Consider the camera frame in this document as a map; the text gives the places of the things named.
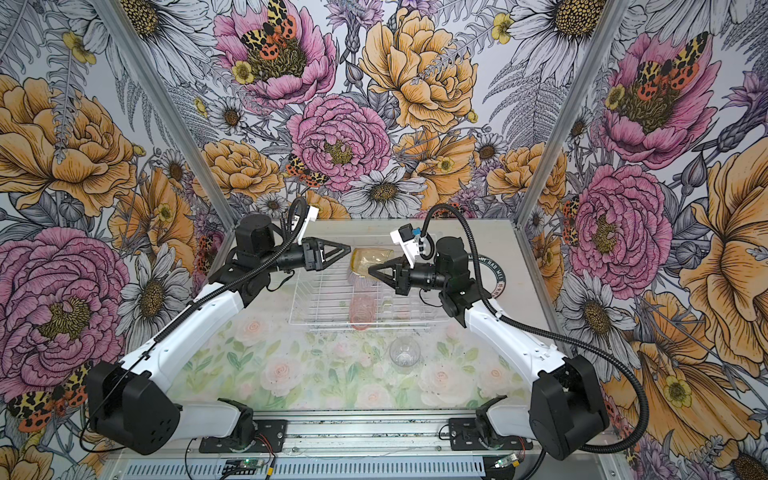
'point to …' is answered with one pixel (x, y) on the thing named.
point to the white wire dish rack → (347, 296)
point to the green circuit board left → (242, 466)
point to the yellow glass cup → (361, 259)
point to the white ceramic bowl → (359, 282)
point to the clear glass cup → (404, 352)
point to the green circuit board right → (505, 461)
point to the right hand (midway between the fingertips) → (372, 279)
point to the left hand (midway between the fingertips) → (345, 257)
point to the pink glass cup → (362, 310)
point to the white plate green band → (499, 271)
